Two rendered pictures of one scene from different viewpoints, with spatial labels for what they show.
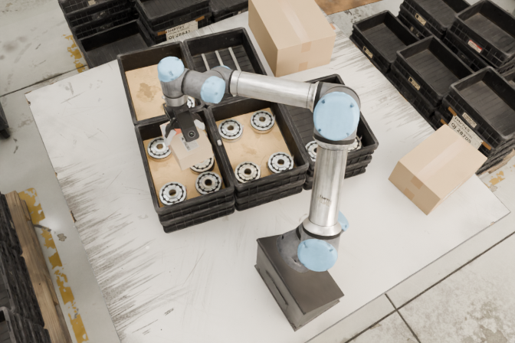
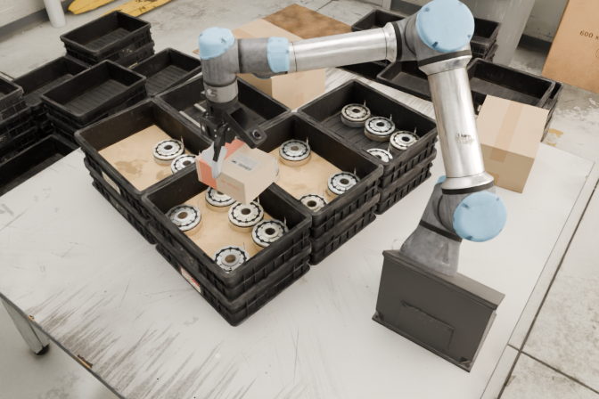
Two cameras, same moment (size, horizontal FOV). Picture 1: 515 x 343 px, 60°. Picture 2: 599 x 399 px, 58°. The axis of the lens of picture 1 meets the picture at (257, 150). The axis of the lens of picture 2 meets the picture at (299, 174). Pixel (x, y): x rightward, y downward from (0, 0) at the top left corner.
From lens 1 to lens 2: 66 cm
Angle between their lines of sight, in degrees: 21
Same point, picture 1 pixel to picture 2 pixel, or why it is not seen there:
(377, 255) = (501, 250)
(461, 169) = (533, 126)
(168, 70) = (218, 37)
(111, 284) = not seen: outside the picture
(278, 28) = not seen: hidden behind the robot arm
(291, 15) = not seen: hidden behind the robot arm
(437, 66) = (420, 83)
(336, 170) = (465, 93)
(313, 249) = (477, 207)
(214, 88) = (283, 45)
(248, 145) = (292, 182)
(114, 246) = (168, 374)
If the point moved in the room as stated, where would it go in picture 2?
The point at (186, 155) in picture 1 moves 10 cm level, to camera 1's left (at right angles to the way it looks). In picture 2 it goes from (250, 175) to (209, 186)
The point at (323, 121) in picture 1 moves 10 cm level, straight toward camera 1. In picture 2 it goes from (437, 30) to (454, 54)
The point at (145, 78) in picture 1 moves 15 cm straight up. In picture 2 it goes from (119, 155) to (109, 118)
